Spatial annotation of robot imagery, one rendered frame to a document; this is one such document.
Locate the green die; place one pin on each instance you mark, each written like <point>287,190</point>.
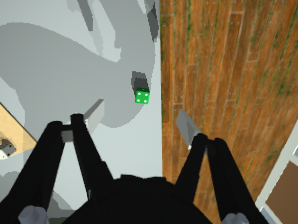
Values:
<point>142,95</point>

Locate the tan rectangular mat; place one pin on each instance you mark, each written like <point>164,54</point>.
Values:
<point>11,131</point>

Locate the white die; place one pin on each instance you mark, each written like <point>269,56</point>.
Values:
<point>6,150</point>

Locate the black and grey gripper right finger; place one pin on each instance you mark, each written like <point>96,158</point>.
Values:
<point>234,201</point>

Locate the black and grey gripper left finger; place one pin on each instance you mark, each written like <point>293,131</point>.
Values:
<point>29,198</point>

